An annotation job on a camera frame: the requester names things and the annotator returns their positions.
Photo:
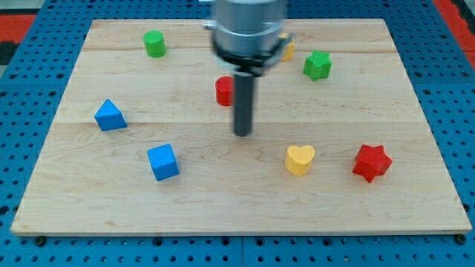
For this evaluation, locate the green star block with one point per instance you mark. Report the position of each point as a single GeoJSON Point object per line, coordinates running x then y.
{"type": "Point", "coordinates": [317, 65]}

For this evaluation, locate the yellow block behind arm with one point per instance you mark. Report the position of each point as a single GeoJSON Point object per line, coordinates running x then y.
{"type": "Point", "coordinates": [289, 48]}

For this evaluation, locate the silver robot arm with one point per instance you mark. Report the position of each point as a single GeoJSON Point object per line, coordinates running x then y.
{"type": "Point", "coordinates": [246, 40]}

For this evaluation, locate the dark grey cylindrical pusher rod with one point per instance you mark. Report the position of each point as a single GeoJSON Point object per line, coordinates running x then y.
{"type": "Point", "coordinates": [243, 102]}

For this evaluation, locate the blue triangle block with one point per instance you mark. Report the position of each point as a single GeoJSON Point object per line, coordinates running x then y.
{"type": "Point", "coordinates": [109, 117]}

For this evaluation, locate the yellow heart block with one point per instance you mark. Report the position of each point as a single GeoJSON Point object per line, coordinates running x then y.
{"type": "Point", "coordinates": [298, 160]}

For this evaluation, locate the red cylinder block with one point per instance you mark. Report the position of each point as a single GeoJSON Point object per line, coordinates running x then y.
{"type": "Point", "coordinates": [224, 88]}

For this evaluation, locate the red star block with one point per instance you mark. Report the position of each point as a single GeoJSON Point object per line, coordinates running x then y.
{"type": "Point", "coordinates": [371, 162]}

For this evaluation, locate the blue cube block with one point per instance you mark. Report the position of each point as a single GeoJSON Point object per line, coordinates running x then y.
{"type": "Point", "coordinates": [163, 162]}

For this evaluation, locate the wooden board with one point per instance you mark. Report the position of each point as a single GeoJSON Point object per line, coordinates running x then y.
{"type": "Point", "coordinates": [89, 182]}

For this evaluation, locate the green cylinder block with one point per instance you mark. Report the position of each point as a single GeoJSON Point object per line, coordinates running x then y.
{"type": "Point", "coordinates": [154, 43]}

